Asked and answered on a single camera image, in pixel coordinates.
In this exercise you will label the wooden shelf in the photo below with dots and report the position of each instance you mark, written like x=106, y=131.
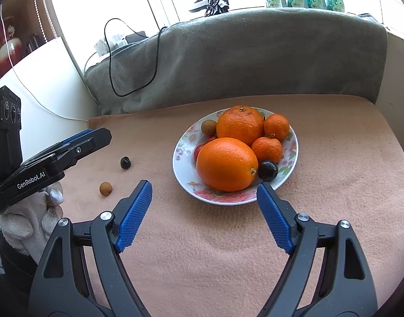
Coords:
x=23, y=0

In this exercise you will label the brown longan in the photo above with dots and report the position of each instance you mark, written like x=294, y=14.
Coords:
x=105, y=189
x=208, y=127

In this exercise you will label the small mandarin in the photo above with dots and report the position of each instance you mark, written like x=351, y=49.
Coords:
x=276, y=127
x=267, y=149

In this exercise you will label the white floral plate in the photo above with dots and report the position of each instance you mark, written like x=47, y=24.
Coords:
x=185, y=168

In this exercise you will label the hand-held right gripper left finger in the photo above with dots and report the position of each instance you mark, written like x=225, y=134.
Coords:
x=136, y=214

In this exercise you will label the smooth large orange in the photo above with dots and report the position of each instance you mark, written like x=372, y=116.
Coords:
x=226, y=163

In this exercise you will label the white cabinet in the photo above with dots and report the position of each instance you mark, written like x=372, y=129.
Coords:
x=47, y=82

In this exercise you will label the person's left hand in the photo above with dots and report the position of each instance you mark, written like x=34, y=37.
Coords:
x=27, y=224

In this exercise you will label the rough speckled large orange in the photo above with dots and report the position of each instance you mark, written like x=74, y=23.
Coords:
x=240, y=123

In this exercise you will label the person's left forearm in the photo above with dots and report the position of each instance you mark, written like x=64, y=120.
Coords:
x=14, y=264

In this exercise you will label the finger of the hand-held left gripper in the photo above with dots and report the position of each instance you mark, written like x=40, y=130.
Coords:
x=78, y=136
x=86, y=145

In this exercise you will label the black charger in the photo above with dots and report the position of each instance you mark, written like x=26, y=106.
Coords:
x=136, y=36

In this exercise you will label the red and white vase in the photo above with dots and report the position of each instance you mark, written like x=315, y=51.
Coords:
x=7, y=56

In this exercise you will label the white power strip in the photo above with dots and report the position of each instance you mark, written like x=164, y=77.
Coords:
x=106, y=44

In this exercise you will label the red figurine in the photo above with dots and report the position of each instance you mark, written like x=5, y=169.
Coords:
x=0, y=36

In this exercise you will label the dark plum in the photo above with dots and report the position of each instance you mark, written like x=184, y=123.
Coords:
x=125, y=162
x=267, y=170

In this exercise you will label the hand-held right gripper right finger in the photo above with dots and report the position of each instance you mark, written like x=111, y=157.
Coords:
x=274, y=218

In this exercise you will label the grey blanket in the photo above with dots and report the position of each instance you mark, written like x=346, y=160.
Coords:
x=238, y=59

